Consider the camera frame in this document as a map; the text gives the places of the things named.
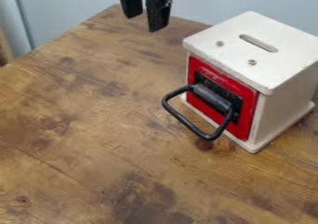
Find white wooden box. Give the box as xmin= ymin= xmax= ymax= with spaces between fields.
xmin=183 ymin=11 xmax=318 ymax=153

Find red drawer with black handle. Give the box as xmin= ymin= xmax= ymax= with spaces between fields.
xmin=162 ymin=55 xmax=258 ymax=140

